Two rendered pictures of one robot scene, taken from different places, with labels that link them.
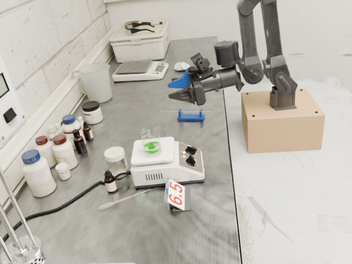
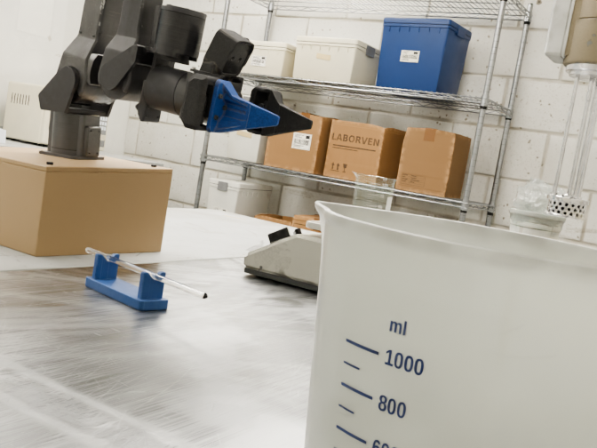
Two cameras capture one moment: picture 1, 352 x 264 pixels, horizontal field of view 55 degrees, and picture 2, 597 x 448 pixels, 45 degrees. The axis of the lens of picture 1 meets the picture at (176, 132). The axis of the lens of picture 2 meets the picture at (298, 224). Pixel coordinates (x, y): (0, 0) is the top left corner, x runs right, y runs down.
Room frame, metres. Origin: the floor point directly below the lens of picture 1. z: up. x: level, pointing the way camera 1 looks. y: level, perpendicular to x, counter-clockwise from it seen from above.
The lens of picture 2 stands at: (1.71, 0.36, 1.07)
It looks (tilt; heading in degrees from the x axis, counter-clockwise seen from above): 5 degrees down; 203
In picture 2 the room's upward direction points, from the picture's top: 10 degrees clockwise
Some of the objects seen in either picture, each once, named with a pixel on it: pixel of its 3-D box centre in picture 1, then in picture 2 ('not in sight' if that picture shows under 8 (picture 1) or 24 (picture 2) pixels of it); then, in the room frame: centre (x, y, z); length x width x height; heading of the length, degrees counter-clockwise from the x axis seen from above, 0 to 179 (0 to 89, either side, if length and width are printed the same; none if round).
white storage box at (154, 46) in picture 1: (142, 40); not in sight; (2.04, 0.12, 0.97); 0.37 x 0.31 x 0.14; 171
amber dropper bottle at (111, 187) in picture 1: (109, 180); not in sight; (0.77, 0.20, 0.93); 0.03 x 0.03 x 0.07
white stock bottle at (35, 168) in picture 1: (37, 172); not in sight; (0.81, 0.41, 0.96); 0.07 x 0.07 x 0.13
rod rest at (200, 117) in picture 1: (190, 114); (127, 280); (1.13, -0.06, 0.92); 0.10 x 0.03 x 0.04; 71
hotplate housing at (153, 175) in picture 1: (164, 162); (339, 260); (0.81, 0.05, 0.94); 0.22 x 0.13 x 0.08; 86
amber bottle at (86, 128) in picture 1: (87, 130); not in sight; (1.08, 0.31, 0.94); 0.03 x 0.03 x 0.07
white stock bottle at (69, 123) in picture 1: (72, 131); not in sight; (1.04, 0.35, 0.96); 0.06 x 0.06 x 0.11
